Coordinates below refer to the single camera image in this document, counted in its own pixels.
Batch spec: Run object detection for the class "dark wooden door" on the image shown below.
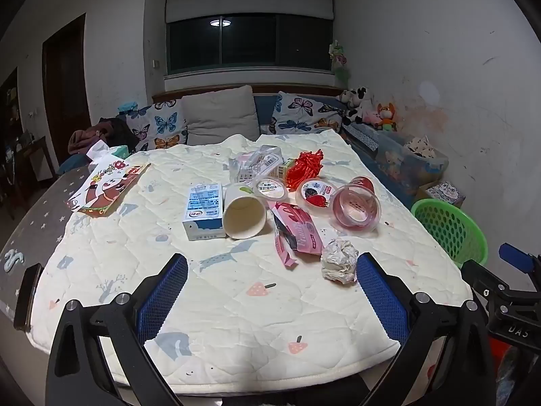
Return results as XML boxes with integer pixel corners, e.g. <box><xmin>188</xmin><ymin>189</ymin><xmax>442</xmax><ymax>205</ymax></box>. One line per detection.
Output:
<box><xmin>42</xmin><ymin>14</ymin><xmax>91</xmax><ymax>170</ymax></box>

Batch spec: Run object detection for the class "butterfly print pillow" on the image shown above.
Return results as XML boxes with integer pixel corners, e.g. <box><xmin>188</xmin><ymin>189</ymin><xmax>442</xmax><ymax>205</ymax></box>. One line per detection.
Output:
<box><xmin>268</xmin><ymin>91</ymin><xmax>345</xmax><ymax>135</ymax></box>
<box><xmin>125</xmin><ymin>99</ymin><xmax>189</xmax><ymax>153</ymax></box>

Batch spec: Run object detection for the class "white lid pudding cup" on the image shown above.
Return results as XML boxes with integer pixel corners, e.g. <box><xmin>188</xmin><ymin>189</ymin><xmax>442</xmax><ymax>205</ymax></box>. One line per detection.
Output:
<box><xmin>251</xmin><ymin>177</ymin><xmax>289</xmax><ymax>201</ymax></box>

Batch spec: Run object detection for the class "dark window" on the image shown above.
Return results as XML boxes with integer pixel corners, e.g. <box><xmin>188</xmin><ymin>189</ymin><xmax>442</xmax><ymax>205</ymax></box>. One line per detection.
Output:
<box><xmin>166</xmin><ymin>14</ymin><xmax>334</xmax><ymax>74</ymax></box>

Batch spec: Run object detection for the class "clear plastic bag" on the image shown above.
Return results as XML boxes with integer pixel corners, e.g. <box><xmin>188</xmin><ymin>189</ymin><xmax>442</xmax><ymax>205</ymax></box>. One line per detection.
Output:
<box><xmin>228</xmin><ymin>144</ymin><xmax>285</xmax><ymax>184</ymax></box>

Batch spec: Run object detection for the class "red mesh net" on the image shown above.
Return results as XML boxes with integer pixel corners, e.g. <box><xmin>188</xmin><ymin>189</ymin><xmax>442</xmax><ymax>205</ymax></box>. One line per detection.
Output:
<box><xmin>285</xmin><ymin>149</ymin><xmax>324</xmax><ymax>191</ymax></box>

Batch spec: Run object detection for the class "cow plush toy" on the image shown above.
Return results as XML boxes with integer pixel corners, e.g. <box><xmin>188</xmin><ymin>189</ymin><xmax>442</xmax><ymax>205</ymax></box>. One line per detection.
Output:
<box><xmin>337</xmin><ymin>86</ymin><xmax>375</xmax><ymax>125</ymax></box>

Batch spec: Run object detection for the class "cardboard box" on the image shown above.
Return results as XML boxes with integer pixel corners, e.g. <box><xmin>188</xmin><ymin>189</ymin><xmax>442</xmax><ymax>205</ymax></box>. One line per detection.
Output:
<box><xmin>416</xmin><ymin>181</ymin><xmax>466</xmax><ymax>210</ymax></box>

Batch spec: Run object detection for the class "pile of dark clothes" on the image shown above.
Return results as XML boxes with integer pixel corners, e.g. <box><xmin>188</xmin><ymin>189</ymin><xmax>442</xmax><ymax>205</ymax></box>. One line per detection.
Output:
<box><xmin>68</xmin><ymin>117</ymin><xmax>140</xmax><ymax>157</ymax></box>

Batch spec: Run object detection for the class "yellow green small box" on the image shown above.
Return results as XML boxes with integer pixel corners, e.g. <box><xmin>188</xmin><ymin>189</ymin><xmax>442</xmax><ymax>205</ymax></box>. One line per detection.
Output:
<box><xmin>270</xmin><ymin>158</ymin><xmax>299</xmax><ymax>180</ymax></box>

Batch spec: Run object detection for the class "hanging flower decoration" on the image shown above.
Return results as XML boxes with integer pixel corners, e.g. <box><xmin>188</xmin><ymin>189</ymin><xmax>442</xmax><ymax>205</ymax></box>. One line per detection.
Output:
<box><xmin>329</xmin><ymin>40</ymin><xmax>351</xmax><ymax>87</ymax></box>

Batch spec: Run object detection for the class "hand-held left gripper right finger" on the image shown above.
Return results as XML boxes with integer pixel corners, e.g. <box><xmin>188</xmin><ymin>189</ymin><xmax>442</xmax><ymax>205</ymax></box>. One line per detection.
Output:
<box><xmin>356</xmin><ymin>252</ymin><xmax>496</xmax><ymax>406</ymax></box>

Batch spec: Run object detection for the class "grey pillow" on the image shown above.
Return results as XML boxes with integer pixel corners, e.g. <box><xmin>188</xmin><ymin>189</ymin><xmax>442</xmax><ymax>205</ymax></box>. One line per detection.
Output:
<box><xmin>181</xmin><ymin>85</ymin><xmax>260</xmax><ymax>146</ymax></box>

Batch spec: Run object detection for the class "green tissue pack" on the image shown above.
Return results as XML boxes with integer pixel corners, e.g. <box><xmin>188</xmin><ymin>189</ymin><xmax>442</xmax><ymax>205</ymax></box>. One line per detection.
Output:
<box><xmin>87</xmin><ymin>141</ymin><xmax>130</xmax><ymax>165</ymax></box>

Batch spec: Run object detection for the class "white paper ball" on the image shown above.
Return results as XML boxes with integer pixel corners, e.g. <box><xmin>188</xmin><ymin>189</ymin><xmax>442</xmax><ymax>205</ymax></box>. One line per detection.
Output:
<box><xmin>320</xmin><ymin>239</ymin><xmax>360</xmax><ymax>283</ymax></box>

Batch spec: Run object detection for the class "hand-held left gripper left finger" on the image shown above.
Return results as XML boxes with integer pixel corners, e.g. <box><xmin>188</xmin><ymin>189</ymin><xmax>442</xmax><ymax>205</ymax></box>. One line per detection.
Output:
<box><xmin>46</xmin><ymin>253</ymin><xmax>189</xmax><ymax>406</ymax></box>

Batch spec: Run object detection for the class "dark wooden chair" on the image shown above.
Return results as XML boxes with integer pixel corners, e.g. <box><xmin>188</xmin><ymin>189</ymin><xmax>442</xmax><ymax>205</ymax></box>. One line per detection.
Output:
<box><xmin>13</xmin><ymin>135</ymin><xmax>57</xmax><ymax>212</ymax></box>

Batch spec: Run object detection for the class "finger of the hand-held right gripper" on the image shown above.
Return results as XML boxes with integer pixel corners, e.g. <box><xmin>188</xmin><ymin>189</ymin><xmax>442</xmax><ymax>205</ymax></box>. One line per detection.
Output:
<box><xmin>498</xmin><ymin>243</ymin><xmax>541</xmax><ymax>275</ymax></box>
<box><xmin>461</xmin><ymin>260</ymin><xmax>513</xmax><ymax>305</ymax></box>

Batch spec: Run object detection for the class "grey star mat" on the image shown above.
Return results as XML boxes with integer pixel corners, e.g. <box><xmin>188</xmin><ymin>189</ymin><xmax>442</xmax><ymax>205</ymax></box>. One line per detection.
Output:
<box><xmin>0</xmin><ymin>165</ymin><xmax>91</xmax><ymax>318</ymax></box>

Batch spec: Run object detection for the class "white paper cup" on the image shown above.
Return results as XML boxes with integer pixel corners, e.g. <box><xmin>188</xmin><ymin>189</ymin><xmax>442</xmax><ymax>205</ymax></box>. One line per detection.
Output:
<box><xmin>222</xmin><ymin>183</ymin><xmax>271</xmax><ymax>240</ymax></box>

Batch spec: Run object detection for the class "blue white milk carton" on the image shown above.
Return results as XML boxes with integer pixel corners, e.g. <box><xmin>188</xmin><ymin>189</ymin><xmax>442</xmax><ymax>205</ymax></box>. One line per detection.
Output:
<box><xmin>183</xmin><ymin>183</ymin><xmax>226</xmax><ymax>242</ymax></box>

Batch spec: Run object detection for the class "blue bed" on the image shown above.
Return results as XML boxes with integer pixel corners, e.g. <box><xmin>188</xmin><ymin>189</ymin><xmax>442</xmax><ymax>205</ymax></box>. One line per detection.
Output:
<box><xmin>57</xmin><ymin>93</ymin><xmax>419</xmax><ymax>210</ymax></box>

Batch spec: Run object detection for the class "black phone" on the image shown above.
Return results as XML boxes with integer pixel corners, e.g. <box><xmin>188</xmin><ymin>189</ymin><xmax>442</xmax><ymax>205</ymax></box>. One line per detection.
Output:
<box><xmin>14</xmin><ymin>263</ymin><xmax>43</xmax><ymax>333</ymax></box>

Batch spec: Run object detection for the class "grey patterned flat box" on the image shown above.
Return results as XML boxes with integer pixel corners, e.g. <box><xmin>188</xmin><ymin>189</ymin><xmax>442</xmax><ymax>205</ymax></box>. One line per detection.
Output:
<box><xmin>342</xmin><ymin>123</ymin><xmax>379</xmax><ymax>153</ymax></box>

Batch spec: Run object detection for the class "panda picture book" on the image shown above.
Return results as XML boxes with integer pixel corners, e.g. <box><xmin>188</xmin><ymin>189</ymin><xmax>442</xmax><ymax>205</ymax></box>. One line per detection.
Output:
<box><xmin>65</xmin><ymin>158</ymin><xmax>152</xmax><ymax>217</ymax></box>

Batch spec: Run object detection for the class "colourful picture book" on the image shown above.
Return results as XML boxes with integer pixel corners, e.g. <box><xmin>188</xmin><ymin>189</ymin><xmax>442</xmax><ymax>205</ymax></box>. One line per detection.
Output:
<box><xmin>427</xmin><ymin>182</ymin><xmax>466</xmax><ymax>206</ymax></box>

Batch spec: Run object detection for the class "white quilted blanket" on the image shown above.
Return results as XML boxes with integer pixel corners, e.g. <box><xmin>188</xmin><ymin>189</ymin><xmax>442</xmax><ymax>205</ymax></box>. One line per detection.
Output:
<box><xmin>25</xmin><ymin>133</ymin><xmax>472</xmax><ymax>387</ymax></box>

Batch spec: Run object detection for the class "patterned beige cloth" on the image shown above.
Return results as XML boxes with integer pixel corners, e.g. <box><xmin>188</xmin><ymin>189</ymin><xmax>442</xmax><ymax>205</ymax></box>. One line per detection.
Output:
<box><xmin>403</xmin><ymin>135</ymin><xmax>438</xmax><ymax>159</ymax></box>

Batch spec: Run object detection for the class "clear plastic storage bin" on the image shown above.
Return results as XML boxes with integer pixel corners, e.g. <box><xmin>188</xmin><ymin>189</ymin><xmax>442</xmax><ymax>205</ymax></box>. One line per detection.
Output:
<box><xmin>342</xmin><ymin>123</ymin><xmax>449</xmax><ymax>210</ymax></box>

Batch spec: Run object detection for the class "green plastic basket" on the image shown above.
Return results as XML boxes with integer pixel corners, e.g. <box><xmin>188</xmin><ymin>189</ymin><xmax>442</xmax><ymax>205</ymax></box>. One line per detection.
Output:
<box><xmin>411</xmin><ymin>198</ymin><xmax>489</xmax><ymax>268</ymax></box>

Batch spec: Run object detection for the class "clear plastic cup red residue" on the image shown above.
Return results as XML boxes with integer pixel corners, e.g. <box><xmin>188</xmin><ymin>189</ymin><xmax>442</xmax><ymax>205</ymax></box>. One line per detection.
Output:
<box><xmin>330</xmin><ymin>175</ymin><xmax>382</xmax><ymax>233</ymax></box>

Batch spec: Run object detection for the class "orange fox plush toy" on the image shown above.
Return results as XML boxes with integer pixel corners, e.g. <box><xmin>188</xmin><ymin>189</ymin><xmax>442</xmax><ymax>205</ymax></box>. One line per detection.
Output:
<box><xmin>376</xmin><ymin>102</ymin><xmax>398</xmax><ymax>132</ymax></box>

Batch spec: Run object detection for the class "red plastic stool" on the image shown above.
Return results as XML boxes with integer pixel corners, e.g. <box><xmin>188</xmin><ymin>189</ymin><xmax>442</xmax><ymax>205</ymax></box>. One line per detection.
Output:
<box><xmin>488</xmin><ymin>338</ymin><xmax>520</xmax><ymax>406</ymax></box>

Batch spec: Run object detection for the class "pink snack packet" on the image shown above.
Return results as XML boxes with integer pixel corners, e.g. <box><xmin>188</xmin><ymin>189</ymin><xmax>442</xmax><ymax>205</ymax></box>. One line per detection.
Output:
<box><xmin>267</xmin><ymin>201</ymin><xmax>324</xmax><ymax>269</ymax></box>

